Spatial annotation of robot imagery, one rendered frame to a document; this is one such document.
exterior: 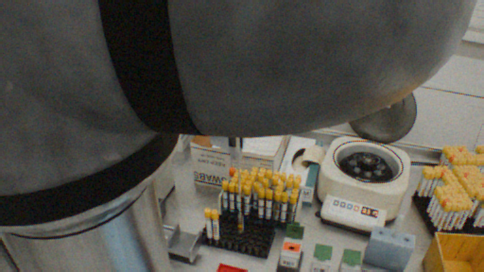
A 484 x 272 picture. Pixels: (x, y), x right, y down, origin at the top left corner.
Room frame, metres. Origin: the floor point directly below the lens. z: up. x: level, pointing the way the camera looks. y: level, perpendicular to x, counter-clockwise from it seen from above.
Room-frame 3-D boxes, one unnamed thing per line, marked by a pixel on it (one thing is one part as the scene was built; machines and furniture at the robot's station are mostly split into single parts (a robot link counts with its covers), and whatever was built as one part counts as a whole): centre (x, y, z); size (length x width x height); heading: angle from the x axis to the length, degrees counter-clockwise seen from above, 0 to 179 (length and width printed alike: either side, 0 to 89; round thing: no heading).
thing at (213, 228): (0.59, 0.02, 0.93); 0.17 x 0.09 x 0.11; 73
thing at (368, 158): (0.76, -0.34, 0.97); 0.15 x 0.15 x 0.07
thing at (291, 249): (0.50, -0.10, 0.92); 0.05 x 0.04 x 0.06; 164
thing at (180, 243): (0.56, 0.21, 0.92); 0.21 x 0.07 x 0.05; 73
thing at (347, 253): (0.47, -0.23, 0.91); 0.05 x 0.04 x 0.07; 163
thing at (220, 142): (0.58, 0.04, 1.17); 0.06 x 0.03 x 0.09; 73
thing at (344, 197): (0.74, -0.33, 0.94); 0.30 x 0.24 x 0.12; 154
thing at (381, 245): (0.50, -0.33, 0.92); 0.10 x 0.07 x 0.10; 65
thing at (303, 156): (0.83, -0.18, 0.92); 0.24 x 0.12 x 0.10; 163
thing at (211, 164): (0.91, 0.00, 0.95); 0.29 x 0.25 x 0.15; 163
